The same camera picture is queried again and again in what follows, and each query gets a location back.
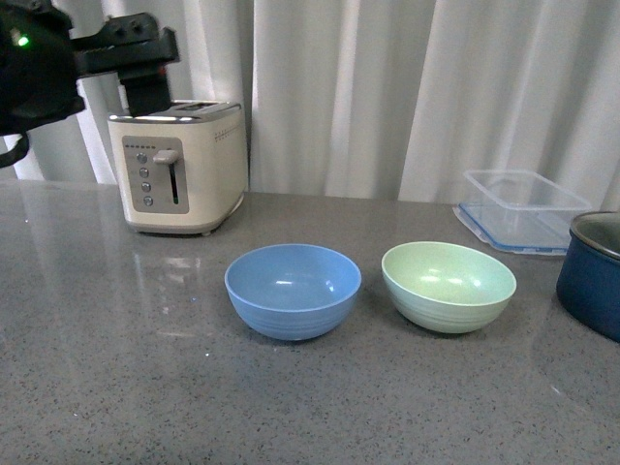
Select clear plastic food container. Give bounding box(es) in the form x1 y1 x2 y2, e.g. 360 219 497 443
453 170 591 256

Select cream toaster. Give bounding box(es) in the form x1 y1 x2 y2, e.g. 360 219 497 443
108 100 249 234

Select white curtain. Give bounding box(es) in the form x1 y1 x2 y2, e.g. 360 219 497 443
0 0 620 212

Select blue bowl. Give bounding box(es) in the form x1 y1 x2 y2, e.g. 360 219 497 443
225 244 361 341

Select green bowl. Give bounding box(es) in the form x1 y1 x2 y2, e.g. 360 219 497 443
382 241 517 334

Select blue saucepan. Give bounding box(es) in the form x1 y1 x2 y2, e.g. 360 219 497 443
556 211 619 342

